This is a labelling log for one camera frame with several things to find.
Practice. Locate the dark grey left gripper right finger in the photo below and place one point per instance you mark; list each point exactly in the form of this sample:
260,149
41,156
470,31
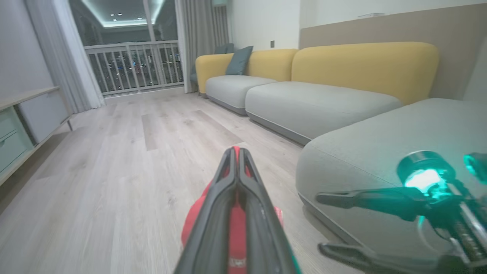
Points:
262,236

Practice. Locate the sofa section with yellow armrest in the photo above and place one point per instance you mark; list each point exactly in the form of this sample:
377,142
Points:
232,85

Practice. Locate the teal throw pillow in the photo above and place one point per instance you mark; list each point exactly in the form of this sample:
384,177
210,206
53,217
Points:
239,61

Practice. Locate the red clothing item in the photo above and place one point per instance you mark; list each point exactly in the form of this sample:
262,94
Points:
192,228

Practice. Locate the yellow backed grey sofa section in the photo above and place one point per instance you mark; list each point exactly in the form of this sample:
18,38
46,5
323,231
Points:
323,102

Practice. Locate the grey curtain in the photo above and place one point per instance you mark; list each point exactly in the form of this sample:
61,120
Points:
198,42

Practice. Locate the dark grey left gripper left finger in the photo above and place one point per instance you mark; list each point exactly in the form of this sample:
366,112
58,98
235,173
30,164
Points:
213,228

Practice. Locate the white sheer curtain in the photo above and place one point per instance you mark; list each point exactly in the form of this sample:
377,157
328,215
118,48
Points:
68,53

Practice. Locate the white balcony railing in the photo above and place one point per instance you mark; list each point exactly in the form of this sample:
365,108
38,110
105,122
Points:
133,66

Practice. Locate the low wooden TV cabinet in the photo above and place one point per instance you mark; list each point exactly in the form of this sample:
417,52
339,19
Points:
23,129

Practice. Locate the dark blue-grey throw pillow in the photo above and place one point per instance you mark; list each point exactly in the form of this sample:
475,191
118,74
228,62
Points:
223,48

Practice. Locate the right gripper green lit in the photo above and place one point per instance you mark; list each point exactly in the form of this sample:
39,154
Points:
437,190

